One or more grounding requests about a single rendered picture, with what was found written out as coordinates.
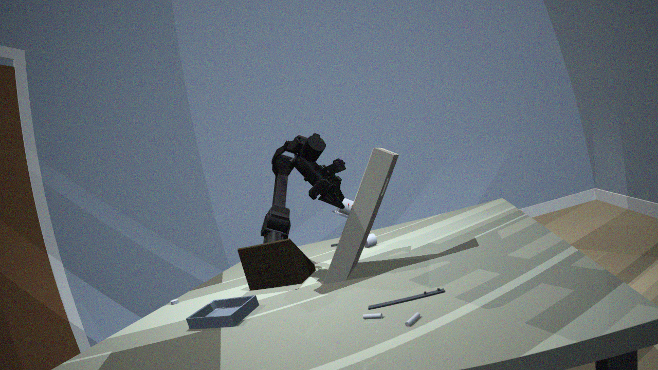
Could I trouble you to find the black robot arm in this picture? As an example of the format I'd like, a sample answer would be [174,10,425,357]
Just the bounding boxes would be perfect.
[261,133,346,243]

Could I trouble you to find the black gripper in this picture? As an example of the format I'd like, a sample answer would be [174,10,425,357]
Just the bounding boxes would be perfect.
[303,163,345,209]

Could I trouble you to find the dark grey flat bar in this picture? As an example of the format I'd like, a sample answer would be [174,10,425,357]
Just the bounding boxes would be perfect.
[368,288,445,310]

